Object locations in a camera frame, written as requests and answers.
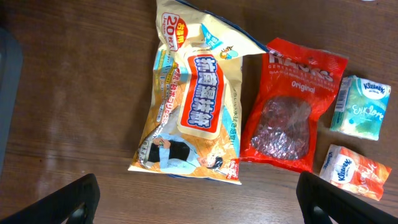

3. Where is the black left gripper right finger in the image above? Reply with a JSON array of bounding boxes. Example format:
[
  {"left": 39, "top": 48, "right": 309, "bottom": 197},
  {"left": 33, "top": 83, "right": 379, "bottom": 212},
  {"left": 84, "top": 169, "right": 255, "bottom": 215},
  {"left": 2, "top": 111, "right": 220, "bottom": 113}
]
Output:
[{"left": 296, "top": 171, "right": 397, "bottom": 224}]

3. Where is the grey plastic basket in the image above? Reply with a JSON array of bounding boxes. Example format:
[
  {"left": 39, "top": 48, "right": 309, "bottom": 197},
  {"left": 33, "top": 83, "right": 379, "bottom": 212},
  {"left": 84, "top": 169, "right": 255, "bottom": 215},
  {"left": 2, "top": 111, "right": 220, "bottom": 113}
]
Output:
[{"left": 1, "top": 28, "right": 23, "bottom": 172}]

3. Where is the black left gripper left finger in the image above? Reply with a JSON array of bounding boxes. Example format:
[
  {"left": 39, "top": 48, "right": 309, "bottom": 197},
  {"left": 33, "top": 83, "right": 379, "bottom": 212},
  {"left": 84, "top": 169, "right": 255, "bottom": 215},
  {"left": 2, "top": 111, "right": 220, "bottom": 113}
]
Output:
[{"left": 1, "top": 174, "right": 100, "bottom": 224}]

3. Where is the yellow wipes bag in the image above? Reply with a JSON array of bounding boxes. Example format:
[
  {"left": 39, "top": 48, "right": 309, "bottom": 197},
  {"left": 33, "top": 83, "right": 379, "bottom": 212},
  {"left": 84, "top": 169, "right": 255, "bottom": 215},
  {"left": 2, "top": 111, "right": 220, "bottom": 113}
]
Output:
[{"left": 129, "top": 0, "right": 267, "bottom": 184}]

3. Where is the orange tissue pack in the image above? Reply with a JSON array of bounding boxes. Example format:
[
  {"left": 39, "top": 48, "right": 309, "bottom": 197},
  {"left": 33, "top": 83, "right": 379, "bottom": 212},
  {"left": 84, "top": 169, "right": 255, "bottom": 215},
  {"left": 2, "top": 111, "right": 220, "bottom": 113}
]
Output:
[{"left": 320, "top": 144, "right": 392, "bottom": 201}]

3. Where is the green tissue pack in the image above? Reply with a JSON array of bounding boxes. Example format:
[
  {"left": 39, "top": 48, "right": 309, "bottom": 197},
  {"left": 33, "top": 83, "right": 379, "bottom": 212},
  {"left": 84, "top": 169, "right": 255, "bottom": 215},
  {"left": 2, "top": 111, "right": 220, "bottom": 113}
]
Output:
[{"left": 330, "top": 75, "right": 391, "bottom": 141}]

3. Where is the red candy bag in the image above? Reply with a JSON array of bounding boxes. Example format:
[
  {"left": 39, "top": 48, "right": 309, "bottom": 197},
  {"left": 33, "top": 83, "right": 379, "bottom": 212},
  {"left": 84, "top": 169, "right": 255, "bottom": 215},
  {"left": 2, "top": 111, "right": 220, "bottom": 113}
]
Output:
[{"left": 239, "top": 38, "right": 348, "bottom": 172}]

